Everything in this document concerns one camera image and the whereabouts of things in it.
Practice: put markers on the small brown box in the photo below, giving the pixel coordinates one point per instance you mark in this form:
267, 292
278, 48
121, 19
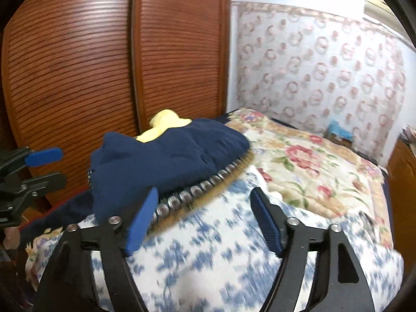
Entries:
339, 142

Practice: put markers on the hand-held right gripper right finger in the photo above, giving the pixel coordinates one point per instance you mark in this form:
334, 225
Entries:
266, 221

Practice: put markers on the circle-print sheer curtain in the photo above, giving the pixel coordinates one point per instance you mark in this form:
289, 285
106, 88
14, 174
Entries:
308, 71

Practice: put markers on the blue floral bed sheet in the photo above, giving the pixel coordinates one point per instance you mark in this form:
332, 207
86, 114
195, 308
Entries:
211, 250

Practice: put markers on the wooden cabinet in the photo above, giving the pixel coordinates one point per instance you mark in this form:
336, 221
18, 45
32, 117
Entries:
401, 175

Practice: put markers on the beige air conditioner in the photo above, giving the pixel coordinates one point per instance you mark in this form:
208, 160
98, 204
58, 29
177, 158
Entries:
377, 6

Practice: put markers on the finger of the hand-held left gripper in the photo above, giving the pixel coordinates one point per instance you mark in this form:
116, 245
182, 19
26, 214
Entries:
45, 183
44, 156

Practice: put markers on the floral blanket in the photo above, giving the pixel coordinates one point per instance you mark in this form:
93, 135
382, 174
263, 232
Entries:
308, 169

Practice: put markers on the wooden slatted wardrobe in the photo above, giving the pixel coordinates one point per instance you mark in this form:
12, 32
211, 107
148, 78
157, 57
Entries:
81, 71

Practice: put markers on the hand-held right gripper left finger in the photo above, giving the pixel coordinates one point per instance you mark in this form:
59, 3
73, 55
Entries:
143, 221

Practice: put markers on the dark circle-patterned cloth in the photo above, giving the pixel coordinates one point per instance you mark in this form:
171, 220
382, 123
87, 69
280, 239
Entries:
195, 190

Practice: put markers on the navy printed t-shirt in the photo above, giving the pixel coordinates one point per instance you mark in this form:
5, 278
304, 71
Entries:
169, 149

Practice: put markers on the blue plastic bag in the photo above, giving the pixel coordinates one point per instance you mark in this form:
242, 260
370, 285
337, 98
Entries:
338, 129

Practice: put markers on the yellow plush toy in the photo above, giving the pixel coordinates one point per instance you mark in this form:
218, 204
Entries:
162, 120

